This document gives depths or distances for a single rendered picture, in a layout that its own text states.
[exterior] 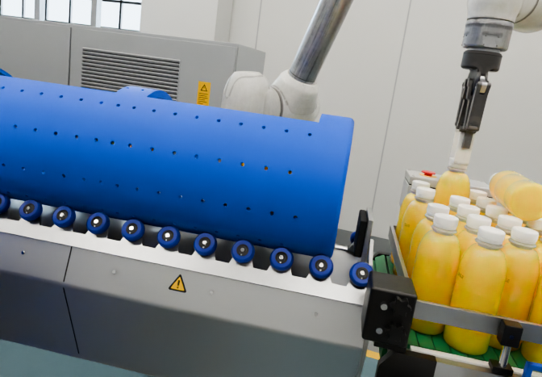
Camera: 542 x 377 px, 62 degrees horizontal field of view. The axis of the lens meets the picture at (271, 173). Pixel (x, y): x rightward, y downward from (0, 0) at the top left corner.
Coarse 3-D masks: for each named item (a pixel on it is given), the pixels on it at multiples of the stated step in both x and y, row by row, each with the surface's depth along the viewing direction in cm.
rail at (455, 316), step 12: (420, 300) 71; (420, 312) 71; (432, 312) 71; (444, 312) 71; (456, 312) 70; (468, 312) 70; (480, 312) 70; (444, 324) 71; (456, 324) 71; (468, 324) 70; (480, 324) 70; (492, 324) 70; (528, 324) 69; (540, 324) 69; (528, 336) 69; (540, 336) 69
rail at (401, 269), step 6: (390, 228) 108; (390, 234) 107; (390, 240) 105; (396, 240) 100; (390, 246) 103; (396, 246) 95; (396, 252) 94; (396, 258) 92; (402, 258) 89; (396, 264) 91; (402, 264) 86; (402, 270) 83; (402, 276) 82; (408, 276) 81
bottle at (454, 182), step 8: (448, 168) 98; (456, 168) 97; (448, 176) 98; (456, 176) 97; (464, 176) 97; (440, 184) 99; (448, 184) 97; (456, 184) 96; (464, 184) 96; (440, 192) 98; (448, 192) 97; (456, 192) 96; (464, 192) 96; (440, 200) 98; (448, 200) 97
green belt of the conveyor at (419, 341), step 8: (384, 256) 111; (376, 264) 108; (384, 264) 106; (392, 264) 107; (384, 272) 102; (392, 272) 102; (416, 336) 77; (424, 336) 77; (432, 336) 77; (440, 336) 77; (408, 344) 74; (416, 344) 74; (424, 344) 74; (432, 344) 74; (440, 344) 75; (384, 352) 75; (448, 352) 73; (456, 352) 73; (488, 352) 74; (496, 352) 75; (512, 352) 75; (520, 352) 76; (488, 360) 72; (512, 360) 73; (520, 360) 73; (520, 368) 71
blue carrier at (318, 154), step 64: (0, 128) 87; (64, 128) 85; (128, 128) 84; (192, 128) 83; (256, 128) 82; (320, 128) 82; (0, 192) 94; (64, 192) 88; (128, 192) 84; (192, 192) 82; (256, 192) 79; (320, 192) 78
